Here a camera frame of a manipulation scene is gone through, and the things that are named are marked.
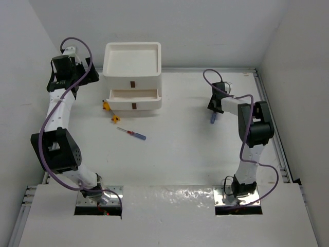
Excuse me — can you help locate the blue handled screwdriver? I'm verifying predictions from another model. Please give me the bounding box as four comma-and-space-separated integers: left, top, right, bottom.
210, 112, 217, 124

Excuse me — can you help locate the white drawer container box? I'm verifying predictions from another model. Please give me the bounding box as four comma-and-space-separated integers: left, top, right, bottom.
102, 42, 163, 91

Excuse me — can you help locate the small blue red screwdriver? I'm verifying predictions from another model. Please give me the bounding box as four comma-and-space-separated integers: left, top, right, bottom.
117, 127, 147, 140

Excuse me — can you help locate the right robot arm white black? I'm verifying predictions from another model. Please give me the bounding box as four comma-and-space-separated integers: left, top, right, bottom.
208, 82, 275, 197

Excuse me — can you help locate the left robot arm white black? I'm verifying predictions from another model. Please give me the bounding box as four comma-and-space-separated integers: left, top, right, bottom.
30, 55, 103, 200

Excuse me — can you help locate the yellow small clamp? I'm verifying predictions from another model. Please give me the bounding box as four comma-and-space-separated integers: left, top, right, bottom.
102, 100, 111, 111
111, 115, 120, 123

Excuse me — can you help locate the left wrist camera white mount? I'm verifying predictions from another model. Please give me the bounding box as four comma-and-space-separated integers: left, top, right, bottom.
62, 46, 80, 63

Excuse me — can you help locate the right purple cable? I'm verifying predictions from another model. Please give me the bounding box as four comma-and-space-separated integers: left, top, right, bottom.
203, 68, 280, 206

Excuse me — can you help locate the purple cable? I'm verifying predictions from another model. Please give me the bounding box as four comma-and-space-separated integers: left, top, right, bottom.
203, 68, 280, 206
38, 37, 123, 209

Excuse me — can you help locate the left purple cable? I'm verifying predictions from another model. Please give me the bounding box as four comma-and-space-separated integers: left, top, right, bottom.
38, 37, 123, 209

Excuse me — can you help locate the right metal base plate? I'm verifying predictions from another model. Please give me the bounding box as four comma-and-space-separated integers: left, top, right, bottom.
213, 185, 261, 207

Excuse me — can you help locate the metal base plate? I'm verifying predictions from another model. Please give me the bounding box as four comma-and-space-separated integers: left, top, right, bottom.
213, 185, 261, 207
76, 185, 123, 208

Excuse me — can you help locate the aluminium frame rail right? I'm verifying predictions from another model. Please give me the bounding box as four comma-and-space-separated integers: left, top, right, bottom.
253, 70, 302, 186

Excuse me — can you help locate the aluminium frame rail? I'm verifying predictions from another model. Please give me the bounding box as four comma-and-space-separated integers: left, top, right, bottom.
7, 172, 49, 246
253, 70, 302, 186

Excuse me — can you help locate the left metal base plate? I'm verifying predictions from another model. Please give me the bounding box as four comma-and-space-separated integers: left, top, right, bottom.
76, 185, 123, 208

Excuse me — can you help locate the aluminium frame rail left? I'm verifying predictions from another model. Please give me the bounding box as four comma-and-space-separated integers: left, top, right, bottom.
7, 172, 49, 246

